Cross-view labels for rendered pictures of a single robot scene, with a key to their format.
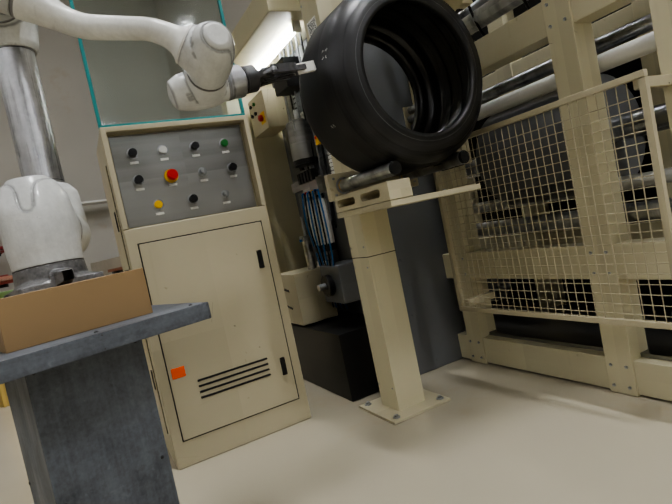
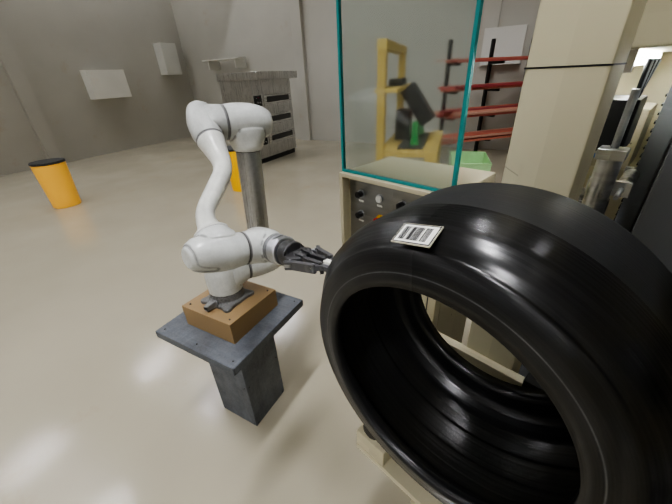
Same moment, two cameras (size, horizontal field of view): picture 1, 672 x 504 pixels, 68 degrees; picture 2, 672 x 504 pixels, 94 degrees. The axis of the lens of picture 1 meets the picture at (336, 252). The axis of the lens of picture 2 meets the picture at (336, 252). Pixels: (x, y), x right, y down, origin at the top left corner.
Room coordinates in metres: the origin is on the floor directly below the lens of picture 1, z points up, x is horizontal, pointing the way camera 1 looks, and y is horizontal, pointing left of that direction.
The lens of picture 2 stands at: (1.36, -0.65, 1.66)
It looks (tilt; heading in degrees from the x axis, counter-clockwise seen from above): 29 degrees down; 74
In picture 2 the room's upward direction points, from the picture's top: 3 degrees counter-clockwise
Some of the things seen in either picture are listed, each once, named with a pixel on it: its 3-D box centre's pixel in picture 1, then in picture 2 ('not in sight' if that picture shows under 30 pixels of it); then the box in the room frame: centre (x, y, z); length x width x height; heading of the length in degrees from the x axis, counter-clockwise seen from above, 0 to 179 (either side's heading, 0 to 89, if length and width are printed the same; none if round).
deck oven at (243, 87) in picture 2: not in sight; (264, 116); (2.16, 7.35, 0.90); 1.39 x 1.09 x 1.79; 44
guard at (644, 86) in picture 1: (530, 219); not in sight; (1.71, -0.67, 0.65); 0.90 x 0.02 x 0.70; 27
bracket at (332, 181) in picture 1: (373, 180); (489, 376); (1.93, -0.20, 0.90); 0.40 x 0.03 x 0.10; 117
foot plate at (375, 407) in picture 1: (403, 401); not in sight; (1.99, -0.14, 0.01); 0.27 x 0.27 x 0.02; 27
